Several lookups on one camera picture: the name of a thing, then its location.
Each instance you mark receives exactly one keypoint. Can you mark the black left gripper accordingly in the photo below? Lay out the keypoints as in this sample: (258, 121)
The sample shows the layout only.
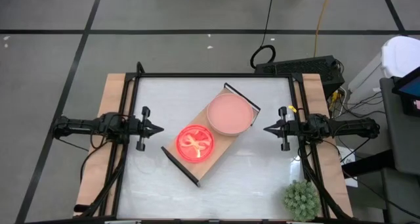
(144, 128)

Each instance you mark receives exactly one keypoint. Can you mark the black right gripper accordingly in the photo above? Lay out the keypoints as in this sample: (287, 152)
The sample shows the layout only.
(289, 128)

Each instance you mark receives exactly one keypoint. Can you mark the orange translucent plate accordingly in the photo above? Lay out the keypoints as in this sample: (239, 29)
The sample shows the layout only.
(195, 143)

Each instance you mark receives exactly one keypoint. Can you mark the pink ceramic plate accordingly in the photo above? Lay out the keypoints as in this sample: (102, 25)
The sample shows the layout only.
(229, 114)

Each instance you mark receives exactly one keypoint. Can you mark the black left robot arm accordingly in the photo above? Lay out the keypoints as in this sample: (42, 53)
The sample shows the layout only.
(82, 125)

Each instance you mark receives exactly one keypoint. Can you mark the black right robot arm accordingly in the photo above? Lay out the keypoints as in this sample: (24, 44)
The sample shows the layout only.
(354, 129)

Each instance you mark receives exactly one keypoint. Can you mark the wooden shelf black metal legs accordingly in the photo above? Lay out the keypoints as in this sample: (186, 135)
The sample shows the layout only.
(210, 163)

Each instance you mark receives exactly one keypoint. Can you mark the yellow tag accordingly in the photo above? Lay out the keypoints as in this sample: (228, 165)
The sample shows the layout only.
(292, 109)

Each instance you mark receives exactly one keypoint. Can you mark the black computer case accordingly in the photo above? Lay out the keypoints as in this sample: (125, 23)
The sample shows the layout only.
(302, 68)

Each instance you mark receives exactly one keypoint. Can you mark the green artificial plant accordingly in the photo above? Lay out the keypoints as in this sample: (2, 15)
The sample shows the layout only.
(301, 201)

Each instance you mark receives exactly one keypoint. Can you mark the grey desk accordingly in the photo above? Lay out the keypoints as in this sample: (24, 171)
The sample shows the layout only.
(400, 135)

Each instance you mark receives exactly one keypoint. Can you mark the blue screen device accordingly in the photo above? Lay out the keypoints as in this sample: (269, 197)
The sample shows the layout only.
(410, 87)

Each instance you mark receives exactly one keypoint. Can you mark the white bin lid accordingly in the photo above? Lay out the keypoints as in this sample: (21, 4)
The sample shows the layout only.
(402, 54)

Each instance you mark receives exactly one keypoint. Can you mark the black metal table frame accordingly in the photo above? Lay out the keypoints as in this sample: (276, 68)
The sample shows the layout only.
(213, 75)

